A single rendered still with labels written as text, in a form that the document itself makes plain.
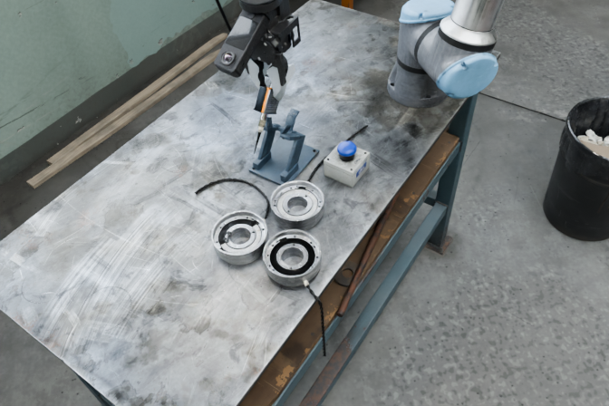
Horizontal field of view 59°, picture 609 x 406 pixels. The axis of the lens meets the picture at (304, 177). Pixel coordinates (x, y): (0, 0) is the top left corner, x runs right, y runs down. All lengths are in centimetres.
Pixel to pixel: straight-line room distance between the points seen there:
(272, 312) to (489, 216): 136
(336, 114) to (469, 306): 91
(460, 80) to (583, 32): 224
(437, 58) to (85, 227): 79
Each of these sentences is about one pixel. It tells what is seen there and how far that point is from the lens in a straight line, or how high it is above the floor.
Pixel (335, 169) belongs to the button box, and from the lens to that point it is 111.
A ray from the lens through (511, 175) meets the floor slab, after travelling 234.
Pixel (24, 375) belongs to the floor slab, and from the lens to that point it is 203.
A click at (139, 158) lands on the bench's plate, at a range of 126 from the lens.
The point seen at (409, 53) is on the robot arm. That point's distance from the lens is 125.
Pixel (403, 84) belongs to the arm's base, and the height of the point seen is 85.
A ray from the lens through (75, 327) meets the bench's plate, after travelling 104.
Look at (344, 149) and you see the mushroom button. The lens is 109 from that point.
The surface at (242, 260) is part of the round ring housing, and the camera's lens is 99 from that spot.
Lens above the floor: 163
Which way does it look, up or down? 47 degrees down
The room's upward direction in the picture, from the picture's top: 5 degrees counter-clockwise
